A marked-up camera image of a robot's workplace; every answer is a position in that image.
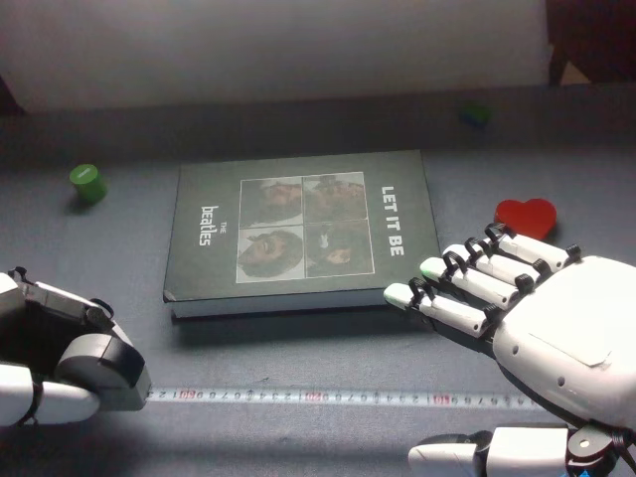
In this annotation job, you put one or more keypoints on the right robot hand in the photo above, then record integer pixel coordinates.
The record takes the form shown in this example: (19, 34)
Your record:
(571, 323)

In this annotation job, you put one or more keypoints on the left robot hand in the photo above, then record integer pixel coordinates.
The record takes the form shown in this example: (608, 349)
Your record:
(64, 405)

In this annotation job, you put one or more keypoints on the grey tape measure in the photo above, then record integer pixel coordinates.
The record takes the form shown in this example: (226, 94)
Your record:
(114, 367)

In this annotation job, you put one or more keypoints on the black hardcover book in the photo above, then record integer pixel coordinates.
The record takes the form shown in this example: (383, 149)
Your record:
(208, 278)

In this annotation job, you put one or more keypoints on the red heart block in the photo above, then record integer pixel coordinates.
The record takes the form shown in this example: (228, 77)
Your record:
(526, 216)

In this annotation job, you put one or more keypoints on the green cylinder block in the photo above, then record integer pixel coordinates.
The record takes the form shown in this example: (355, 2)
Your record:
(89, 186)

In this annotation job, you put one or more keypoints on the green and blue block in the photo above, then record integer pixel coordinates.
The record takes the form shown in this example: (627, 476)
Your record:
(474, 114)

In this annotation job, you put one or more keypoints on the grey table cloth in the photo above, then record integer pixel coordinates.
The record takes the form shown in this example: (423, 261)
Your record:
(298, 358)

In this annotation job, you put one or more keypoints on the dark brown furniture piece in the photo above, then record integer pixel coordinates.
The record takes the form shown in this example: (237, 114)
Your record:
(596, 30)

